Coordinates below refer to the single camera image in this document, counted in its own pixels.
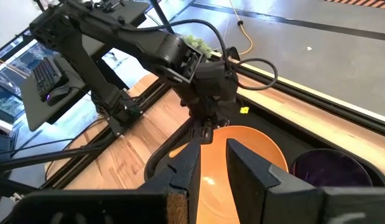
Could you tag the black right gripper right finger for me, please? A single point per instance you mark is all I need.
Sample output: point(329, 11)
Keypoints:
point(248, 174)

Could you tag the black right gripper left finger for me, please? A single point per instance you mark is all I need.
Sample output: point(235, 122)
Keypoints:
point(186, 168)

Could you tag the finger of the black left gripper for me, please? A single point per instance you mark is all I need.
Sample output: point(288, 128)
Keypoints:
point(202, 133)

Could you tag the orange plate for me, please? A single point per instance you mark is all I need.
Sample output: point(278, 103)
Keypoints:
point(217, 161)

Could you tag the purple faceted cup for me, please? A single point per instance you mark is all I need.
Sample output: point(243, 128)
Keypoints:
point(329, 169)

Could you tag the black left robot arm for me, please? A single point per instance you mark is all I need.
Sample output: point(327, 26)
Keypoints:
point(133, 40)

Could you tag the black plastic tray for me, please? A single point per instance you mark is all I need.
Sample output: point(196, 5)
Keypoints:
point(282, 137)

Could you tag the grey keyboard tray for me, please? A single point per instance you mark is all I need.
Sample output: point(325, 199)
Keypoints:
point(39, 115)

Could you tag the yellow tag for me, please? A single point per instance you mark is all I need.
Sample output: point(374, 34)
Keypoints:
point(244, 110)

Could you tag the green potted plant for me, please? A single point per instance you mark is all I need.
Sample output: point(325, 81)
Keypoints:
point(198, 45)

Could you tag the black computer mouse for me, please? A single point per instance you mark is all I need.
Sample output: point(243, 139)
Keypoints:
point(58, 95)

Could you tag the black keyboard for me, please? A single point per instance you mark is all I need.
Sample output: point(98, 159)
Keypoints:
point(46, 77)

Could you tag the black hazard-striped floor mat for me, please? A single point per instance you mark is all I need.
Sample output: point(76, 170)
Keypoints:
point(366, 2)

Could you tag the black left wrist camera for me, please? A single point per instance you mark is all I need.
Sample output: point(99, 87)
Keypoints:
point(215, 81)

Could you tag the black aluminium table frame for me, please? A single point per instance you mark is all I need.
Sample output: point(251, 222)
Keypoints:
point(304, 97)

